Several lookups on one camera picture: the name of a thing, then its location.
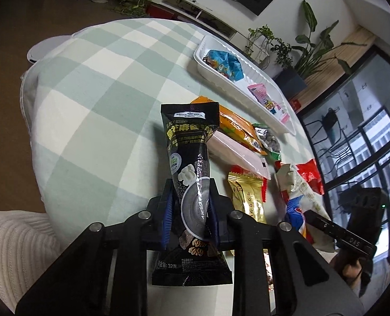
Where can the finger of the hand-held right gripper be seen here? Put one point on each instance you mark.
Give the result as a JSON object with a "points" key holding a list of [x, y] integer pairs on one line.
{"points": [[323, 225]]}

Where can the plain red snack packet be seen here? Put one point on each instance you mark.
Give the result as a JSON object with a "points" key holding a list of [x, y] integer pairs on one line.
{"points": [[310, 174]]}

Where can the large-leaf plant in blue pot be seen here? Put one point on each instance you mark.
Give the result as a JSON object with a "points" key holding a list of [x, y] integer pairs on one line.
{"points": [[292, 84]]}

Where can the white television cabinet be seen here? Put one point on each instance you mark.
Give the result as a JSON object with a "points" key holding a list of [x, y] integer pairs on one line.
{"points": [[188, 5]]}

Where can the white plastic tray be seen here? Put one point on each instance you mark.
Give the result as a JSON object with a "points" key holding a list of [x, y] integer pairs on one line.
{"points": [[208, 47]]}

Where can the light blue snack packet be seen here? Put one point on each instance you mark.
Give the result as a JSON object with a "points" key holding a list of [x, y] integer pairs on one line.
{"points": [[227, 64]]}

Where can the orange snack packet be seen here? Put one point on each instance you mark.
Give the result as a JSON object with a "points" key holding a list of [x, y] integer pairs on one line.
{"points": [[237, 128]]}

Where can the hanging vine plant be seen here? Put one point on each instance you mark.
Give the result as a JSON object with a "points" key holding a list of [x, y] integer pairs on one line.
{"points": [[259, 34]]}

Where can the black framed glass door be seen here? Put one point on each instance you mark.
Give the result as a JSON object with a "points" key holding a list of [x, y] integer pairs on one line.
{"points": [[338, 84]]}

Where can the black balcony chair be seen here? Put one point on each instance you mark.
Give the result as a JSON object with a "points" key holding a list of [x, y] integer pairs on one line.
{"points": [[331, 131]]}

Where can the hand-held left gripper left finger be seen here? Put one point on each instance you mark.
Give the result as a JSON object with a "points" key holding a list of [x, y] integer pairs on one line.
{"points": [[167, 223]]}

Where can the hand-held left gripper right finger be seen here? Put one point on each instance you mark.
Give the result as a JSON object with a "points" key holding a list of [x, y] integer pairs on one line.
{"points": [[215, 227]]}

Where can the beige snack packet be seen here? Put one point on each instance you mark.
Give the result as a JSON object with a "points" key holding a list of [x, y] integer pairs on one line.
{"points": [[288, 177]]}

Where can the white knit cloth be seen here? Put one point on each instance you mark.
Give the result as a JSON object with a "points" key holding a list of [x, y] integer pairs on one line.
{"points": [[10, 247]]}

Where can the pink cartoon snack packet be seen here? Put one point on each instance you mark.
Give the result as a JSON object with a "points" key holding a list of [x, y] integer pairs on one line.
{"points": [[264, 95]]}

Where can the pale pink snack packet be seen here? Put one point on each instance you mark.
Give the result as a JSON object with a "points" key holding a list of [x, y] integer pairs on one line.
{"points": [[234, 153]]}

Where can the red storage box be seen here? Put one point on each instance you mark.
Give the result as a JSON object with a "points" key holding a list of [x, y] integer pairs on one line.
{"points": [[154, 10], [168, 14]]}

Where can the dark blue snack packet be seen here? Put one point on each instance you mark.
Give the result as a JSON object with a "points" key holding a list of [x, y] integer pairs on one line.
{"points": [[295, 215]]}

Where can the person's right hand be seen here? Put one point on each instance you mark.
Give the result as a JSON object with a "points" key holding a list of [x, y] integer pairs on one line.
{"points": [[348, 270]]}

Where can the gold red-edged snack packet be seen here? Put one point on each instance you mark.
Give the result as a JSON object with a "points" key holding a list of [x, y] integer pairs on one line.
{"points": [[247, 197]]}

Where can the red paper bag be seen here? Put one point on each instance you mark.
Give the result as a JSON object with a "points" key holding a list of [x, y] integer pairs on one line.
{"points": [[296, 105]]}

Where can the black sesame snack packet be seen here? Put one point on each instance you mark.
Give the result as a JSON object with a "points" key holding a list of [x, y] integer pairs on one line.
{"points": [[191, 158]]}

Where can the clear green-edged nut packet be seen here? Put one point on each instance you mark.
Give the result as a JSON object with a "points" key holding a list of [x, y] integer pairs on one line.
{"points": [[270, 141]]}

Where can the bushy plant in white pot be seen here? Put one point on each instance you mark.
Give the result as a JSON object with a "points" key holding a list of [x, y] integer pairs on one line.
{"points": [[282, 51]]}

